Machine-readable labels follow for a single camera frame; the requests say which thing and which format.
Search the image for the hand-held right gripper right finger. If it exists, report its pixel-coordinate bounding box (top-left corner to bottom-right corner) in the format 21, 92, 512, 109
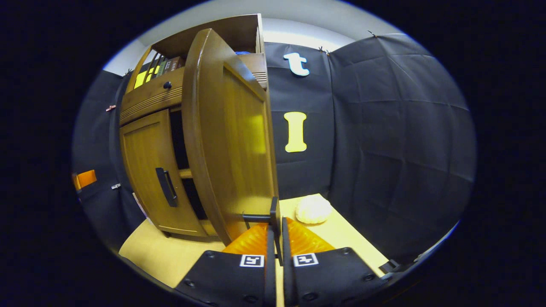
282, 217, 391, 307

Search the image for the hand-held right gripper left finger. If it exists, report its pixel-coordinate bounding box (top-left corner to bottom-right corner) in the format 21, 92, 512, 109
175, 224, 278, 307

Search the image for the wooden cabinet door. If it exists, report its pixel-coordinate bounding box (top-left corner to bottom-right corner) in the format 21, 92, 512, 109
119, 109, 209, 237
182, 28, 282, 265

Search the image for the wooden double-door shoe cabinet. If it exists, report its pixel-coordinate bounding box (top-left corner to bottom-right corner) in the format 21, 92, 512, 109
119, 14, 269, 239

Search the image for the thin book beside cabinet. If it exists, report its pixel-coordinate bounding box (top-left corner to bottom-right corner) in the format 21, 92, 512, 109
132, 192, 148, 218

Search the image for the wooden cabinet drawer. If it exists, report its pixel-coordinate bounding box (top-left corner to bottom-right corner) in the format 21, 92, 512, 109
119, 53, 268, 126

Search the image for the white crumpled cloth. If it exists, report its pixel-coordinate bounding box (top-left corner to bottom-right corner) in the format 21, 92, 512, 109
295, 194, 333, 225

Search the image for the black backdrop cloth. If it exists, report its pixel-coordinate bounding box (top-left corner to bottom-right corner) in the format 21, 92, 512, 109
72, 33, 477, 265

